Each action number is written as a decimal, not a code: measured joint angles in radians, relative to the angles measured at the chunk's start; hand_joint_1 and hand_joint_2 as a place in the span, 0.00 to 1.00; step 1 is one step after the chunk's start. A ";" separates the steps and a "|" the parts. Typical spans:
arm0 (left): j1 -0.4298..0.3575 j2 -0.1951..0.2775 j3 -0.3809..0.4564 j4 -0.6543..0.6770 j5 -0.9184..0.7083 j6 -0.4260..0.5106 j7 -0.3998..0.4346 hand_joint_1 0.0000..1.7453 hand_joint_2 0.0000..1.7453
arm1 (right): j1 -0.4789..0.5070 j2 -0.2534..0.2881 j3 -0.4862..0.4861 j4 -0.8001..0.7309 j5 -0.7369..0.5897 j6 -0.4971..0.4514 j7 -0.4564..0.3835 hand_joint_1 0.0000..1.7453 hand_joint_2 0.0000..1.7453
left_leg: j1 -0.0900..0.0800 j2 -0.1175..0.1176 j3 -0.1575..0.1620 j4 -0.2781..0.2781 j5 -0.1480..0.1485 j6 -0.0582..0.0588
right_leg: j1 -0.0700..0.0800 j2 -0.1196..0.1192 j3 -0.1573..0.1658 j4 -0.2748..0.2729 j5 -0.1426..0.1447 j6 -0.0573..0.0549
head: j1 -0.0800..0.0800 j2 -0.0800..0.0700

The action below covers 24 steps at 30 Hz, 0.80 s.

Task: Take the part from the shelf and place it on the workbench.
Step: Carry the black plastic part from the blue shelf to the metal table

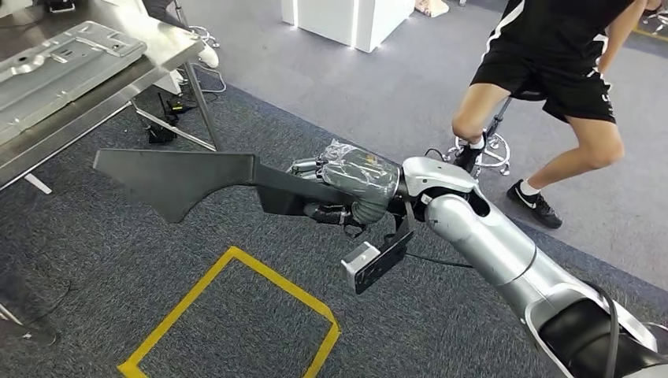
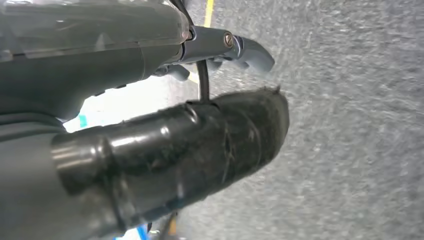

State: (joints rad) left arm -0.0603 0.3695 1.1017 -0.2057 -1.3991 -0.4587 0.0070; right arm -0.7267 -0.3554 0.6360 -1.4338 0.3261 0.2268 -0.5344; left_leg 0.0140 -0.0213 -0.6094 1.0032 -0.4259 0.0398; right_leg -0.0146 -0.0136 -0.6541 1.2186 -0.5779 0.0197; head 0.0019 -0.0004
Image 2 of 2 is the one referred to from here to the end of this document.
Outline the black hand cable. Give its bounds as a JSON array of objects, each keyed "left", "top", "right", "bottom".
[{"left": 196, "top": 59, "right": 211, "bottom": 103}]

